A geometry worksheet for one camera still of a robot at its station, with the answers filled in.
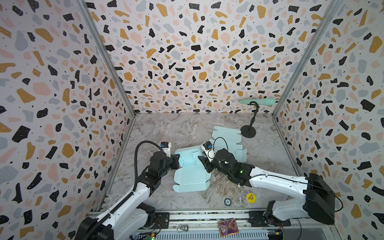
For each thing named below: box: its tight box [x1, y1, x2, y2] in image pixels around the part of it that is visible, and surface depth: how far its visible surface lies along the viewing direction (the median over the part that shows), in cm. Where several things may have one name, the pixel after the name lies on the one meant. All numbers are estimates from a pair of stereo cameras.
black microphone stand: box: [240, 101, 260, 139], surface depth 113 cm
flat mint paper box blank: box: [209, 126, 248, 163], surface depth 108 cm
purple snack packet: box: [218, 218, 240, 237], surface depth 72 cm
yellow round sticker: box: [246, 193, 257, 204], surface depth 83 cm
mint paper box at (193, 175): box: [172, 145, 211, 193], surface depth 80 cm
